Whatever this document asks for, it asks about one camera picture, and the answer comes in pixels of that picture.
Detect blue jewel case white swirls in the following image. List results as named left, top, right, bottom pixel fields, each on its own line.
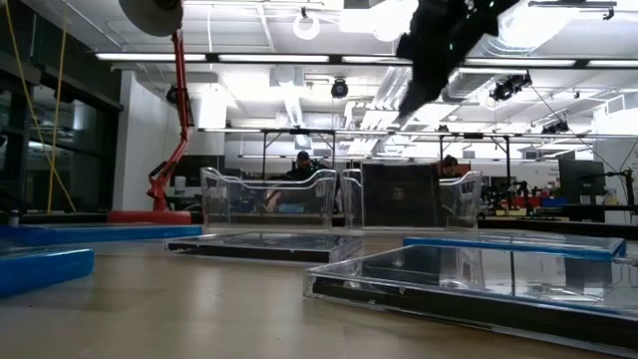
left=0, top=246, right=96, bottom=299

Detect white ring light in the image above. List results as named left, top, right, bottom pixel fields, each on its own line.
left=292, top=13, right=322, bottom=42

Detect black stand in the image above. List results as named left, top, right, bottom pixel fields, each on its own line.
left=592, top=168, right=637, bottom=213

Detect black computer monitor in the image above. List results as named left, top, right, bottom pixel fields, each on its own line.
left=557, top=159, right=607, bottom=198

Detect black aluminium table frame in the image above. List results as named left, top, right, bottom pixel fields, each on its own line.
left=0, top=209, right=638, bottom=241

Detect clear plastic bin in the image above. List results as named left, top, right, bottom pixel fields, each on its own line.
left=198, top=166, right=340, bottom=231
left=340, top=168, right=483, bottom=232

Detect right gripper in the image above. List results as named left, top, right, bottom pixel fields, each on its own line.
left=396, top=0, right=519, bottom=119

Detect person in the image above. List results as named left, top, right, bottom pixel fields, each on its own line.
left=437, top=154, right=463, bottom=180
left=284, top=150, right=331, bottom=181

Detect dark glass partition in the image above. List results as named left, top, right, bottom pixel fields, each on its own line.
left=0, top=49, right=124, bottom=213

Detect ceiling light strip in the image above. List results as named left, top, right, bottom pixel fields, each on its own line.
left=94, top=52, right=638, bottom=70

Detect black ceiling device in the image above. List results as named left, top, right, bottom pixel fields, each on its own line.
left=488, top=73, right=533, bottom=103

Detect yellow extension cord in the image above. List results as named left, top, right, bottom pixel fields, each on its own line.
left=46, top=2, right=69, bottom=214
left=2, top=0, right=77, bottom=214

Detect red desk lamp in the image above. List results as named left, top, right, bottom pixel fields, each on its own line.
left=107, top=0, right=195, bottom=226

